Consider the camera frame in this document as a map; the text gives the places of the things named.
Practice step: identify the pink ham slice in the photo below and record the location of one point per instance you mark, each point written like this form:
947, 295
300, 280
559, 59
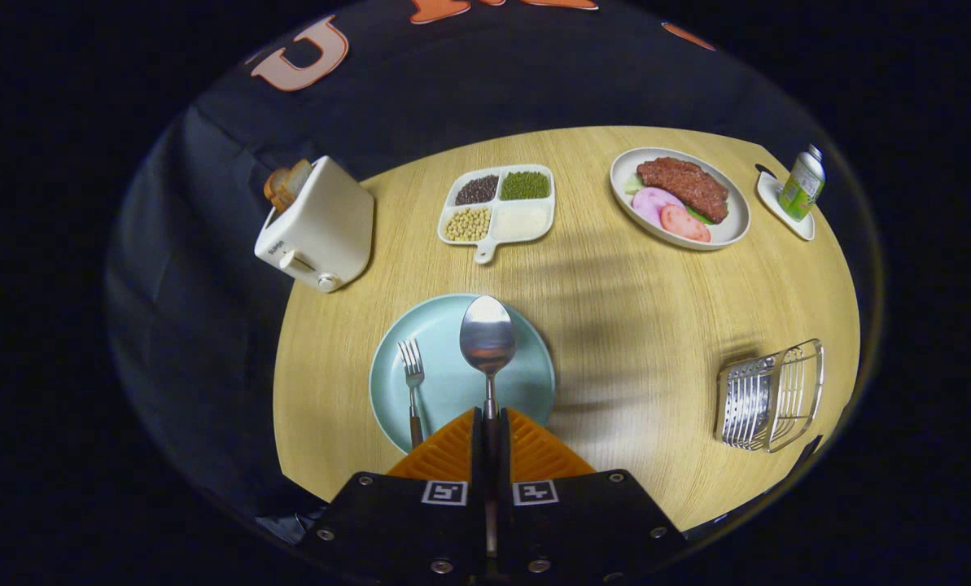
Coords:
649, 203

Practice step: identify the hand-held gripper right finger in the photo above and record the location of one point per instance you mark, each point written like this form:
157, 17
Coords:
583, 529

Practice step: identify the brown bread slice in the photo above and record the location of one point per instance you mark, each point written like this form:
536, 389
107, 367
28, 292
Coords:
273, 185
296, 183

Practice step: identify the white divided tray with beans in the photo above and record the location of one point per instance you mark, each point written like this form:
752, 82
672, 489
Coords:
522, 220

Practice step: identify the green lettuce leaf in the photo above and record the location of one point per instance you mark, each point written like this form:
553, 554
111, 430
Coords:
633, 184

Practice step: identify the white plate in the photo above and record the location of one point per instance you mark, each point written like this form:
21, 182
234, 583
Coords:
733, 224

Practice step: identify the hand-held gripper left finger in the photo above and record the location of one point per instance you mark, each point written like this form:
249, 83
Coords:
404, 529

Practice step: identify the green and silver bottle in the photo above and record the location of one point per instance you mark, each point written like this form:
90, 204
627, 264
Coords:
802, 187

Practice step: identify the white coaster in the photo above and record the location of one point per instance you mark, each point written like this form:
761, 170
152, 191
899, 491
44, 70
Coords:
770, 195

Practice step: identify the light green plate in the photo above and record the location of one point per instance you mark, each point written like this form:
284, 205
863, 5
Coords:
452, 382

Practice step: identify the red sausage slice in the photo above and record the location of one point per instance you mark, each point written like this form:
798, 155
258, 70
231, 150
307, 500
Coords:
684, 224

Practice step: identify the brown meat steak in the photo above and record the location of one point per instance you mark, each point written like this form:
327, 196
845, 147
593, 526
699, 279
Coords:
684, 185

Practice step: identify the white toaster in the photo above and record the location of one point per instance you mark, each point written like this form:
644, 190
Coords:
330, 220

